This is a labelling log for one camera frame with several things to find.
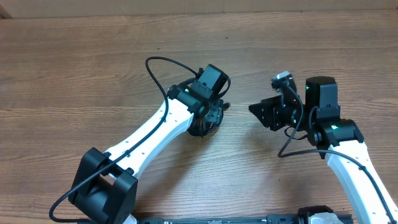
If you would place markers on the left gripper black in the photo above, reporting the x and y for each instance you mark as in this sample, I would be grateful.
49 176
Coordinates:
214 113

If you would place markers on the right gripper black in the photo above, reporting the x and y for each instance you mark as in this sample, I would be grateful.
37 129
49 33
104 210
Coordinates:
272 114

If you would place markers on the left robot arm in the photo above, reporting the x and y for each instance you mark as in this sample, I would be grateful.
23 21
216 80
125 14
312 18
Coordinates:
105 185

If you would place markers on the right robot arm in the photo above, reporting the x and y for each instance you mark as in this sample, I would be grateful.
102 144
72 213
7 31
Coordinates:
338 141

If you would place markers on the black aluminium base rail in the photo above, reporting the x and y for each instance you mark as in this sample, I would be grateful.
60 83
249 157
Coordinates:
311 214

